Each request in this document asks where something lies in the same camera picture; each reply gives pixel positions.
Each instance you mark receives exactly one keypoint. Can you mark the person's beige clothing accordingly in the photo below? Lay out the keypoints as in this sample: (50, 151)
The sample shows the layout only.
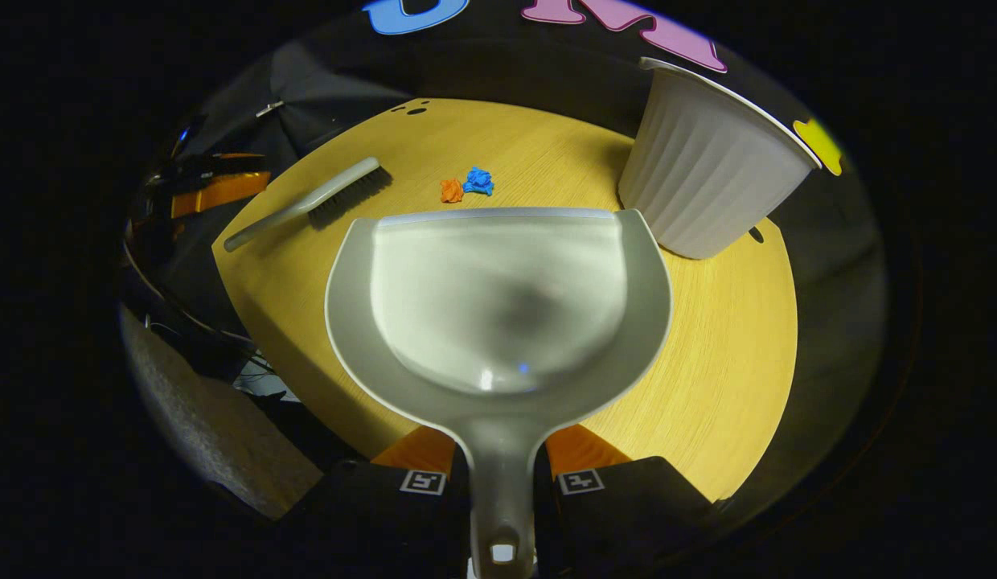
(217, 434)

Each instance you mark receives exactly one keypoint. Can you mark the black backdrop cloth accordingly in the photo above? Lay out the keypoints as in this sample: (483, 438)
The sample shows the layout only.
(547, 68)

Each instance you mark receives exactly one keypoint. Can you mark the white sheet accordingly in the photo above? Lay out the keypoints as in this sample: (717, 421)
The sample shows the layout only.
(265, 382)

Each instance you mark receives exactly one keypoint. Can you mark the white ribbed garbage bin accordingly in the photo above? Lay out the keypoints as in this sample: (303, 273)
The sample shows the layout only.
(707, 177)

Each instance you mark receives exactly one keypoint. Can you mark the small grey broom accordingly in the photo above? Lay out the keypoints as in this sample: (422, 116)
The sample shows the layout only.
(322, 197)

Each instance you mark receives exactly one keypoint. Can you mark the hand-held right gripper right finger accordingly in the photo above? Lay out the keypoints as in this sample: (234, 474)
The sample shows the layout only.
(619, 523)

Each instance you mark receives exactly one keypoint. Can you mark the blue paper trash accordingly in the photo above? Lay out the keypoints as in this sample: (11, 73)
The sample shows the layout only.
(478, 181)

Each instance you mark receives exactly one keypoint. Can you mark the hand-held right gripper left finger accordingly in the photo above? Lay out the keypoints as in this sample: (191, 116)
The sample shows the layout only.
(386, 523)

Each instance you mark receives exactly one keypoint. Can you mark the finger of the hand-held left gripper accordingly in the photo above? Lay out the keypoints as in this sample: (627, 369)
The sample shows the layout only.
(221, 193)
(225, 162)

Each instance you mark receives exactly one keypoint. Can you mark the grey plastic dustpan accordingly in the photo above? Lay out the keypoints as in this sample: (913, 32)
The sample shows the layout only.
(498, 305)

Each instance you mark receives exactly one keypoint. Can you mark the wooden desktop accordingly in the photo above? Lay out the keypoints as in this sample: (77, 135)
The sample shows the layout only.
(724, 338)

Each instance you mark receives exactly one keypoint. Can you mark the orange paper trash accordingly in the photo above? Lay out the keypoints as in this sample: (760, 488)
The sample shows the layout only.
(452, 190)

